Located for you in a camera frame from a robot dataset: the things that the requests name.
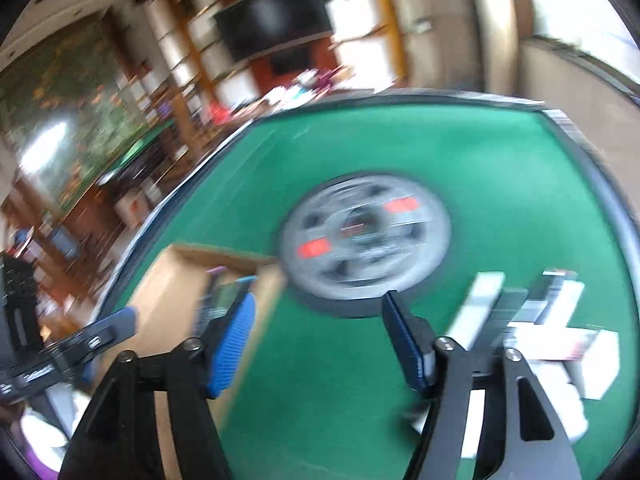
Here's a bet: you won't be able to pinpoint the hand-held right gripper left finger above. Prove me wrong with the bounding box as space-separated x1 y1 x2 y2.
60 290 258 480

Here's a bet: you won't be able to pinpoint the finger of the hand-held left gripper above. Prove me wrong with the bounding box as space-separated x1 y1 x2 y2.
47 306 139 376

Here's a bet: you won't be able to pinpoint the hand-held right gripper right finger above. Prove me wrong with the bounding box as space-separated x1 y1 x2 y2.
381 290 583 480

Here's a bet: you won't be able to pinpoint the cardboard box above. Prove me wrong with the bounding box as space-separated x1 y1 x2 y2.
114 243 288 480

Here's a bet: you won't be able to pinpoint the pile of white and black boxes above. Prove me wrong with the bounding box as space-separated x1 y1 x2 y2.
410 270 621 461

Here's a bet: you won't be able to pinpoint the items inside cardboard box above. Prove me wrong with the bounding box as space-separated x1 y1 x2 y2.
192 267 251 341

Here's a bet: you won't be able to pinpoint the cluttered wooden cabinet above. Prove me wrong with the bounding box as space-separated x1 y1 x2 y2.
0 180 126 331

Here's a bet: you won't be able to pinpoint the grey round table control panel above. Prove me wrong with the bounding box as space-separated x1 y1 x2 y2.
277 174 453 320

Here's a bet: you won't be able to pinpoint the white and purple cloth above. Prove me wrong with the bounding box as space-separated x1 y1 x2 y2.
17 395 76 476

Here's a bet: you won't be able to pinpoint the background green table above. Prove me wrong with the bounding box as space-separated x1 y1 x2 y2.
97 119 181 186

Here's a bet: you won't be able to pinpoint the large landscape painting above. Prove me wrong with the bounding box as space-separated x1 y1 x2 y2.
0 20 166 211

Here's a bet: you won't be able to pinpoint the colourful clutter heap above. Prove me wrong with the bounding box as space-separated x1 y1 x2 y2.
270 67 351 111

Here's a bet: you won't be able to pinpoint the golden wooden pillar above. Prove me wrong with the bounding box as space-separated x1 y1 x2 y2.
365 0 406 81

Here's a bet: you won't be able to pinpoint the black television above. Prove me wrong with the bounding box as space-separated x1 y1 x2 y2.
214 0 333 63

